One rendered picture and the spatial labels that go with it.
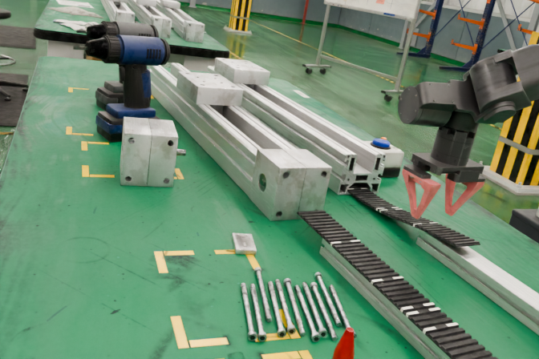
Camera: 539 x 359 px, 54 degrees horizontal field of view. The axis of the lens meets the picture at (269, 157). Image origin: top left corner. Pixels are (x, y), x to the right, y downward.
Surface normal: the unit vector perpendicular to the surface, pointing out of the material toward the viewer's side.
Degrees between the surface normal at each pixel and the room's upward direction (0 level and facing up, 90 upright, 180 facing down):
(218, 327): 0
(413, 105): 90
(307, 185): 90
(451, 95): 46
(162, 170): 90
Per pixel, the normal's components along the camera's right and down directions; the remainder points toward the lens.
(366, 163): -0.89, 0.00
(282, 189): 0.43, 0.36
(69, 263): 0.16, -0.93
